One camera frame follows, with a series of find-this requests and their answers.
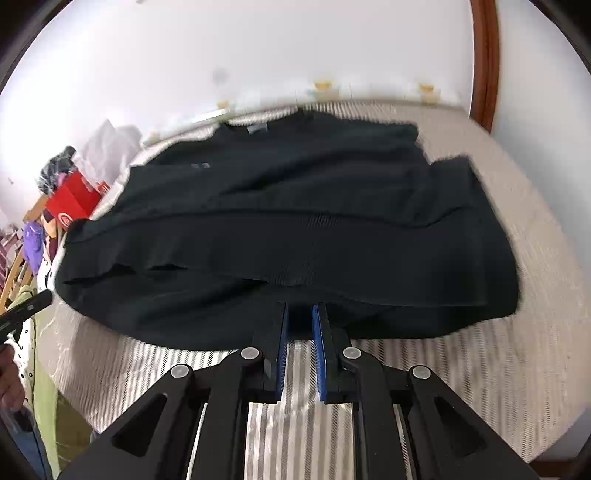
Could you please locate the purple plush toy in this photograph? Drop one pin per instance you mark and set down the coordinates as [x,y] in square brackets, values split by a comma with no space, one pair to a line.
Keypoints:
[33,244]

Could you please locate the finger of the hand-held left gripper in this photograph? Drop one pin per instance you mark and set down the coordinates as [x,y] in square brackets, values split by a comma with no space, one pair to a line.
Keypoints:
[42,299]

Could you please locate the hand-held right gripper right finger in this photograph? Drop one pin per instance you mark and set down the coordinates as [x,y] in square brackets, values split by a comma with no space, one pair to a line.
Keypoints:
[318,355]

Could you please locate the red paper bag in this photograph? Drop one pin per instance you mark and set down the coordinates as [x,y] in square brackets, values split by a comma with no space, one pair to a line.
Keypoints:
[74,201]

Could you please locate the black sweatshirt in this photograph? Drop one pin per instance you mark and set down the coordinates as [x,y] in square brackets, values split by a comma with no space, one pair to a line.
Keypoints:
[286,221]

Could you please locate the brown wooden door frame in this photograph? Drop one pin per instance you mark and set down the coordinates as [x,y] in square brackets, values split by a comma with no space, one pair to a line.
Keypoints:
[485,60]

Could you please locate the green blanket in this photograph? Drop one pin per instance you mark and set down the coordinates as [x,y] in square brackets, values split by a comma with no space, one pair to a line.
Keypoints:
[51,415]

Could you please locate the person's blue jeans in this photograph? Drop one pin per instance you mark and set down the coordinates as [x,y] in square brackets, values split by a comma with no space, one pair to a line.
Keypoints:
[25,447]

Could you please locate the person's left hand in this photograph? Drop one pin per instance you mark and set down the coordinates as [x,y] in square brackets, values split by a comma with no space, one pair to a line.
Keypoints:
[11,376]

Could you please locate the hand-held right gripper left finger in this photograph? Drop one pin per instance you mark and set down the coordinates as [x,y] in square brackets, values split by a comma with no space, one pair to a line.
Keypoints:
[282,355]

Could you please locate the grey plaid cloth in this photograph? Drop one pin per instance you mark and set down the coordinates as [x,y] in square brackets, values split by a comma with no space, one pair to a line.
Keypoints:
[57,168]

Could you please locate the striped bed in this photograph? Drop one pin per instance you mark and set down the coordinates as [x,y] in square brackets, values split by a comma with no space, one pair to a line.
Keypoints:
[508,360]

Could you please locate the wooden chair with clothes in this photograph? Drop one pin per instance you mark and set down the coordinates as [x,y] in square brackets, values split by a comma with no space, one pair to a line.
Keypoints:
[18,272]

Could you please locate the white plastic bag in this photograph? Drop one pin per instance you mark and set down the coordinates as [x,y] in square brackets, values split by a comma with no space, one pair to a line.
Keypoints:
[115,147]

